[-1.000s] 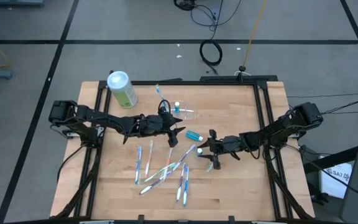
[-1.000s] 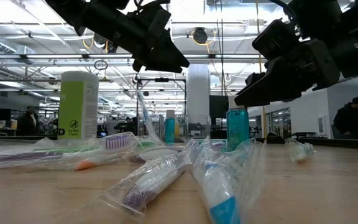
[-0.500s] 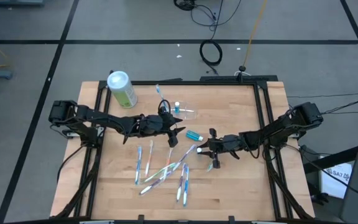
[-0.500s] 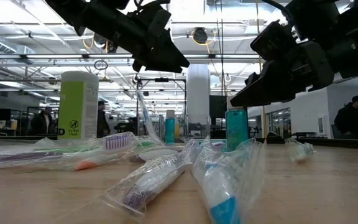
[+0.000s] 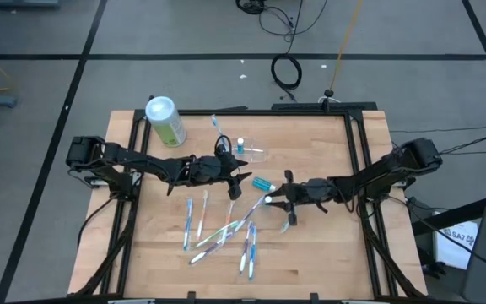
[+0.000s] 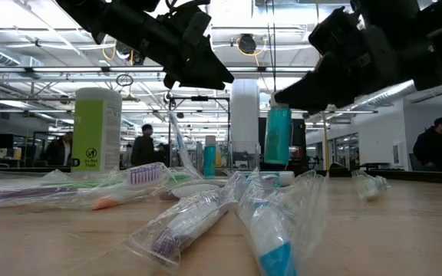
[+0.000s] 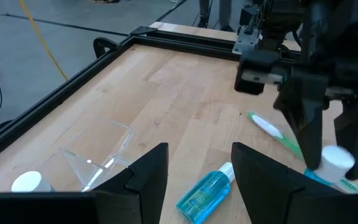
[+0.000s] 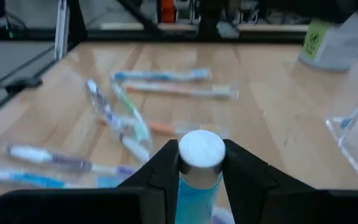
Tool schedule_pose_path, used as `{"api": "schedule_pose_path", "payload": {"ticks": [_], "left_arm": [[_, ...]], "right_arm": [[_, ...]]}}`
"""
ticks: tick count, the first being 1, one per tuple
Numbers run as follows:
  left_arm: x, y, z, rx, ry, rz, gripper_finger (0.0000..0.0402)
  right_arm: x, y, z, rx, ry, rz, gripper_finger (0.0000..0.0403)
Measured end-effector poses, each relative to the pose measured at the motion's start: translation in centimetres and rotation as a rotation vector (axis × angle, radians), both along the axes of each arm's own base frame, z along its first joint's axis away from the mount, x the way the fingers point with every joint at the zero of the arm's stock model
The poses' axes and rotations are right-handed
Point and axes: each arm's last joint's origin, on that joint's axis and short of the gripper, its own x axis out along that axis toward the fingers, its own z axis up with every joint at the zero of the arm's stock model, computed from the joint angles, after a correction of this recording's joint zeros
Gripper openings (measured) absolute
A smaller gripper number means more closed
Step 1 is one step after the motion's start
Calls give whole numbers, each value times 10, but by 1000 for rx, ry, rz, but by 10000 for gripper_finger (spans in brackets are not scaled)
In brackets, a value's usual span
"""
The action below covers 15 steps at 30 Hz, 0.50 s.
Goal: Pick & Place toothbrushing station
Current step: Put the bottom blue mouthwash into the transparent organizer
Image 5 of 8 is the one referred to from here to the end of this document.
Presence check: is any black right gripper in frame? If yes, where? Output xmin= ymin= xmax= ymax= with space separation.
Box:
xmin=267 ymin=169 xmax=342 ymax=227

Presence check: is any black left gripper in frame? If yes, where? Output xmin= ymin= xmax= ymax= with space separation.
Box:
xmin=190 ymin=155 xmax=253 ymax=201

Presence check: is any purple white toothbrush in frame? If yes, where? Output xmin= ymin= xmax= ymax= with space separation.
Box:
xmin=232 ymin=194 xmax=268 ymax=234
xmin=238 ymin=220 xmax=253 ymax=275

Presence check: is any orange white toothbrush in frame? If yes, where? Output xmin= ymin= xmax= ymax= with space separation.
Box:
xmin=219 ymin=198 xmax=236 ymax=246
xmin=195 ymin=189 xmax=209 ymax=242

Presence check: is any green toothbrush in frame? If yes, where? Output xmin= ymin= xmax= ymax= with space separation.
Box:
xmin=188 ymin=219 xmax=240 ymax=251

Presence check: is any blue white toothbrush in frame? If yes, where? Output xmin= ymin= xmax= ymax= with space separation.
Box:
xmin=247 ymin=225 xmax=258 ymax=282
xmin=182 ymin=198 xmax=194 ymax=252

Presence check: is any clear acrylic organizer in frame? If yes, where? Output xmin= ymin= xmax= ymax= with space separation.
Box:
xmin=224 ymin=135 xmax=268 ymax=165

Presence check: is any green white wipes canister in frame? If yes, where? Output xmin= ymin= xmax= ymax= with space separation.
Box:
xmin=144 ymin=95 xmax=188 ymax=149

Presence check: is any black diagonal bar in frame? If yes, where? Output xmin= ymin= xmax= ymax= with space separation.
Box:
xmin=411 ymin=192 xmax=486 ymax=237

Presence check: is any white printed box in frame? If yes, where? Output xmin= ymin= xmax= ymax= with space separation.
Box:
xmin=433 ymin=219 xmax=479 ymax=271

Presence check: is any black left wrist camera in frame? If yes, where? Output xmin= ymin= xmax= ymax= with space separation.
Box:
xmin=216 ymin=147 xmax=235 ymax=168

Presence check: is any black left camera cable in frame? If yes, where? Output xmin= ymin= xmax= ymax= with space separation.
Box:
xmin=213 ymin=133 xmax=232 ymax=156

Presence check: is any black aluminium table frame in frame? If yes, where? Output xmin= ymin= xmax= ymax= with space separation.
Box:
xmin=67 ymin=100 xmax=429 ymax=304

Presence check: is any coiled black floor cable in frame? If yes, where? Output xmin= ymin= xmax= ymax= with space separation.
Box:
xmin=270 ymin=53 xmax=304 ymax=102

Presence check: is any yellow hanging cable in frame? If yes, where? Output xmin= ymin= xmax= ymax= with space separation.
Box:
xmin=329 ymin=0 xmax=365 ymax=92

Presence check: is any black floor cable bundle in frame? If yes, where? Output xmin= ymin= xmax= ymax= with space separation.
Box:
xmin=235 ymin=0 xmax=329 ymax=43

